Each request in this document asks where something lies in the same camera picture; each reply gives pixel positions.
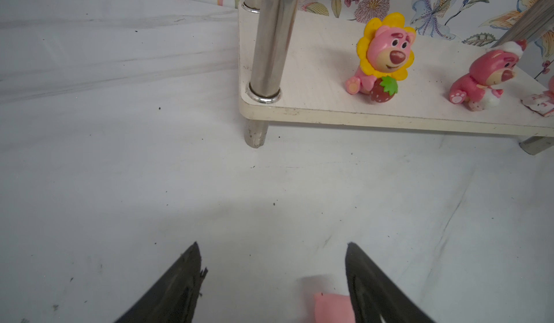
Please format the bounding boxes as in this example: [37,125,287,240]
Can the pink bear with yellow flower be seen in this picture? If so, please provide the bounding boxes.
[345,12,416,103]

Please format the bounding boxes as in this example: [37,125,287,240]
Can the pink pig toy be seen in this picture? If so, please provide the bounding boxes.
[314,293,356,323]

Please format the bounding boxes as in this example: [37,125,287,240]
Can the dark pink strawberry bear toy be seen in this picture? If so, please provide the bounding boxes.
[449,40,527,111]

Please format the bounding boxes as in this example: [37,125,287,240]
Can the white two-tier shelf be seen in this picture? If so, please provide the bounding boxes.
[239,5,553,154]

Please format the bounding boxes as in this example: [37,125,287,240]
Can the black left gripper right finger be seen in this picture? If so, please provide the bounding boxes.
[345,242,434,323]

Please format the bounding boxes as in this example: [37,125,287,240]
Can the pink white round figurine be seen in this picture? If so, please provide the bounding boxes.
[521,76,554,117]

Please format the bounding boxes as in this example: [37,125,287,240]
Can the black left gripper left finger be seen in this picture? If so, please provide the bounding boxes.
[115,242,208,323]

